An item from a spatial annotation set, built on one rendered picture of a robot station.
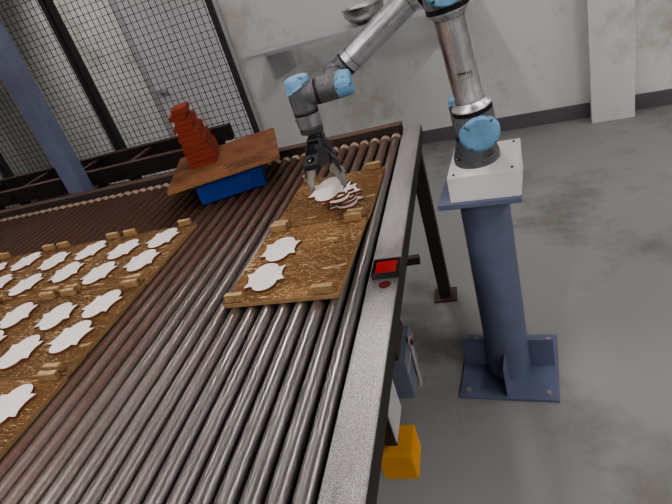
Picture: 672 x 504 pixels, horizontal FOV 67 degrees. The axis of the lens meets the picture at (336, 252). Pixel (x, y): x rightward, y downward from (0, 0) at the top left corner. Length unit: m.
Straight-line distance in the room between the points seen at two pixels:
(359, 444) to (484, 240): 1.07
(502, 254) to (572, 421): 0.68
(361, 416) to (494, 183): 0.96
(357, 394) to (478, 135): 0.85
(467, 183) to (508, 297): 0.51
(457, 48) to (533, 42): 3.19
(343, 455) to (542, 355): 1.45
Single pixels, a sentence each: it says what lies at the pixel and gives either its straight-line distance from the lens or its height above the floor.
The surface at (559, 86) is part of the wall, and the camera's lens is 4.76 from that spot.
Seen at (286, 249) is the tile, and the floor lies 0.95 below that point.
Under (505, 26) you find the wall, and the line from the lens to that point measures 4.64.
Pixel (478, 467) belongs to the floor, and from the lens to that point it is 2.04.
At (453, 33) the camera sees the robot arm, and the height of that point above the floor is 1.41.
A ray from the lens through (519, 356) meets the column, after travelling 2.22.
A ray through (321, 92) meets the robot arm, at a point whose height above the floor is 1.35.
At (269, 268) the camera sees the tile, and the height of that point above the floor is 0.95.
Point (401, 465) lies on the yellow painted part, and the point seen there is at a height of 0.67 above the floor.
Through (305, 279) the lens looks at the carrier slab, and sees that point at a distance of 1.42.
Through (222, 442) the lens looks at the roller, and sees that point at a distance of 1.10.
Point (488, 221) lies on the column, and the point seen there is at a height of 0.76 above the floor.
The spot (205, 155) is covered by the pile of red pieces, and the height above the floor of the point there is 1.08.
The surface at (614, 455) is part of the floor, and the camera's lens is 2.07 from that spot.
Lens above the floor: 1.65
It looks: 28 degrees down
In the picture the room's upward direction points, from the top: 18 degrees counter-clockwise
